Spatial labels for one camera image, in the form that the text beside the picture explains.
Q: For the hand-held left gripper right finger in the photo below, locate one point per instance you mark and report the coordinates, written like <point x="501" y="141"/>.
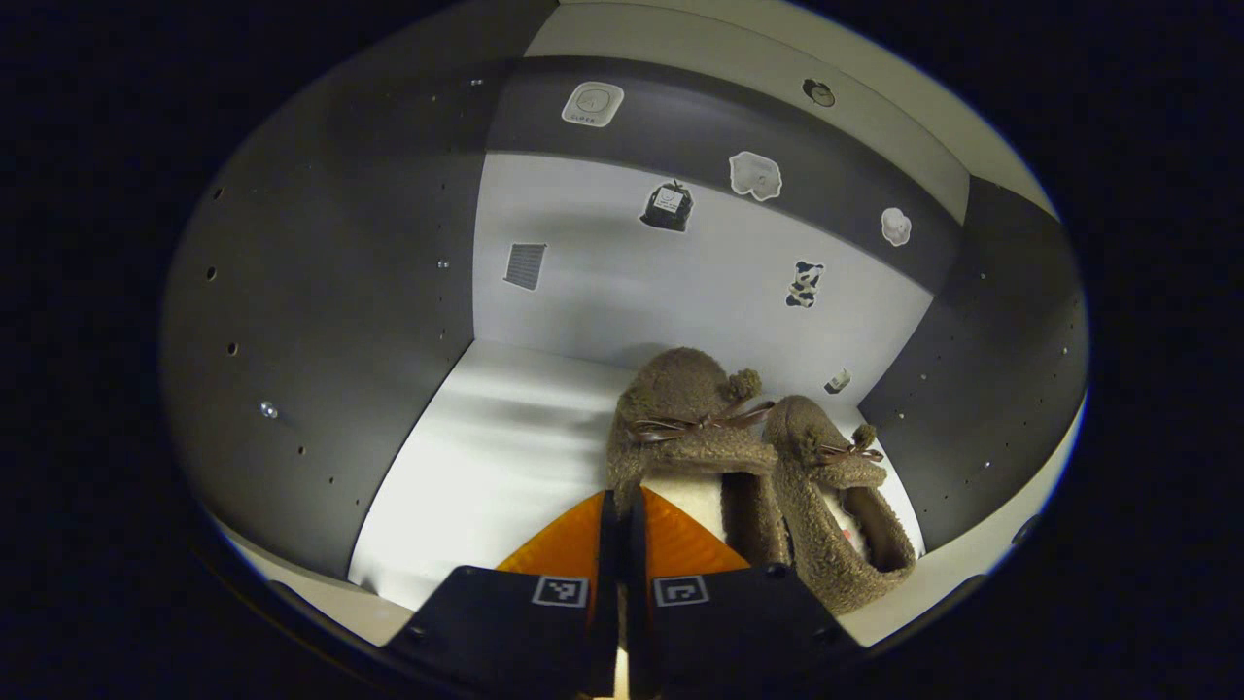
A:
<point x="739" y="632"/>

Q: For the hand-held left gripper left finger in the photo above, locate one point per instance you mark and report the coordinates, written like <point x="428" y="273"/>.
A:
<point x="505" y="632"/>

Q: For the brown fluffy shoe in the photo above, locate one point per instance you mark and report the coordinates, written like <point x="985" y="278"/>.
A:
<point x="680" y="389"/>
<point x="807" y="525"/>

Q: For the white shoe cabinet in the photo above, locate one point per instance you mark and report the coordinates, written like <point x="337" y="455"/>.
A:
<point x="340" y="292"/>

